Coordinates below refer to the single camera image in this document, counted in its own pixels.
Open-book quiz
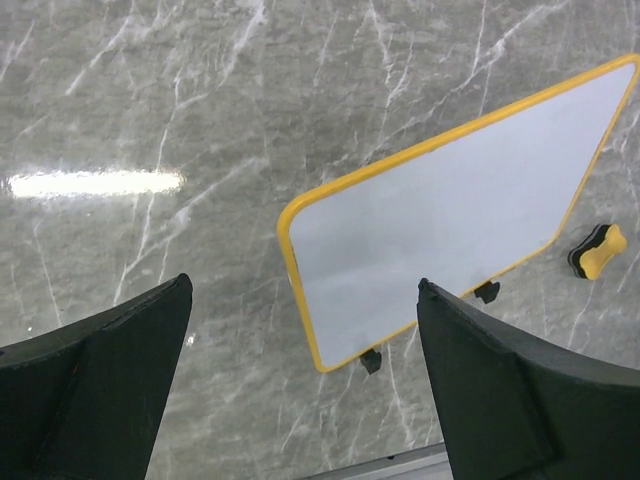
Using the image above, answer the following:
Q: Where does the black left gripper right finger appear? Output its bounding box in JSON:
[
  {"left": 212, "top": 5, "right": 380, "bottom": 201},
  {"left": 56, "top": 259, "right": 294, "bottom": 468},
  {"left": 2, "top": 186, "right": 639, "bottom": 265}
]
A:
[{"left": 417, "top": 279, "right": 639, "bottom": 479}]

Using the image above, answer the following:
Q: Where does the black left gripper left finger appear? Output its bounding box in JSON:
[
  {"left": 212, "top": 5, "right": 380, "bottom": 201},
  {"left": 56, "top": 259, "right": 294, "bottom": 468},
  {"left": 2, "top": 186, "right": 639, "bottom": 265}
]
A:
[{"left": 1, "top": 274, "right": 193, "bottom": 479}]

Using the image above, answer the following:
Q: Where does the yellow handled eraser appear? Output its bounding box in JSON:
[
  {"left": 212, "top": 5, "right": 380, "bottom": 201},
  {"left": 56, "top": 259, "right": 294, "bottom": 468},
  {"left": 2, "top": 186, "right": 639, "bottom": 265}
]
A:
[{"left": 567, "top": 224, "right": 627, "bottom": 281}]

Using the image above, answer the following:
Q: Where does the yellow framed whiteboard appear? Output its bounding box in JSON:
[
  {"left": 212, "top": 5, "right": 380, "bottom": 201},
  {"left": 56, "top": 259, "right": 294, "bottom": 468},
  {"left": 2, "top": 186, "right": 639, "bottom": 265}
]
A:
[{"left": 277, "top": 54, "right": 639, "bottom": 373}]

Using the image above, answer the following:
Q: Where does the black right whiteboard foot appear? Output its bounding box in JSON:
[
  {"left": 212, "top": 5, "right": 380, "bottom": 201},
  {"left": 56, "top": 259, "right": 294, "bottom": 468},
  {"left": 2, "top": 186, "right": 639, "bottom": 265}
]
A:
[{"left": 473, "top": 281, "right": 501, "bottom": 304}]

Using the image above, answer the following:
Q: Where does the black whiteboard foot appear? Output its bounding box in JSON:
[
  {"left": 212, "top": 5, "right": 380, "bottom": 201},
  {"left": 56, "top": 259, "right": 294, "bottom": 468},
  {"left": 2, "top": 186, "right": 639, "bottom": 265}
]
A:
[
  {"left": 473, "top": 281, "right": 501, "bottom": 304},
  {"left": 359, "top": 349, "right": 382, "bottom": 375}
]

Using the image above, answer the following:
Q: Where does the black left whiteboard foot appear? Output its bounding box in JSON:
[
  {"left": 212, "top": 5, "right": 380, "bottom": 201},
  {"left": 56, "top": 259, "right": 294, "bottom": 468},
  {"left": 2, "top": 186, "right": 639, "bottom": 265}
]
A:
[{"left": 359, "top": 349, "right": 382, "bottom": 375}]

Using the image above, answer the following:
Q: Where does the aluminium mounting rail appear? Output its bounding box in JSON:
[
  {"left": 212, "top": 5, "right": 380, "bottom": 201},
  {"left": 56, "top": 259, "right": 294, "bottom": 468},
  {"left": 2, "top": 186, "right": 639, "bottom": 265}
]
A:
[{"left": 305, "top": 443, "right": 453, "bottom": 480}]

